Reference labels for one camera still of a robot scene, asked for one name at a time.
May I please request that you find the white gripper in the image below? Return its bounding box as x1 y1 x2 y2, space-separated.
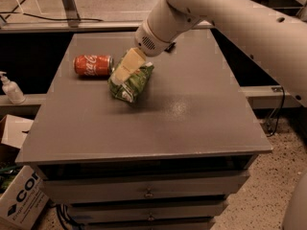
113 19 175 82

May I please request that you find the green jalapeno chip bag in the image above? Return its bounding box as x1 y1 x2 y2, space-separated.
108 62 154 103

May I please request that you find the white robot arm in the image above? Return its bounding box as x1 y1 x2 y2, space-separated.
134 0 307 106

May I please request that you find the orange coke can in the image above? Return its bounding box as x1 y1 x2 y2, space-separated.
73 55 113 77

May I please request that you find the black snack bar wrapper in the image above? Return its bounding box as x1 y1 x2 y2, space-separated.
164 42 176 53

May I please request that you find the grey drawer cabinet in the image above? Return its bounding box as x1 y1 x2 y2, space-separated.
17 30 271 230

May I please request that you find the white pump bottle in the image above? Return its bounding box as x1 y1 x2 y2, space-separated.
0 71 26 104

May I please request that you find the white cardboard box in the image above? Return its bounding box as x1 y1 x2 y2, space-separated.
0 115 49 230

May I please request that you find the black cable behind glass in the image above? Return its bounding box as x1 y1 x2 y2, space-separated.
0 0 105 23

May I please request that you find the grey metal frame rail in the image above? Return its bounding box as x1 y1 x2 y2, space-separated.
0 15 215 35

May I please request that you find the black cable on floor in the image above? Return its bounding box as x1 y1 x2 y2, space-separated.
262 85 287 138

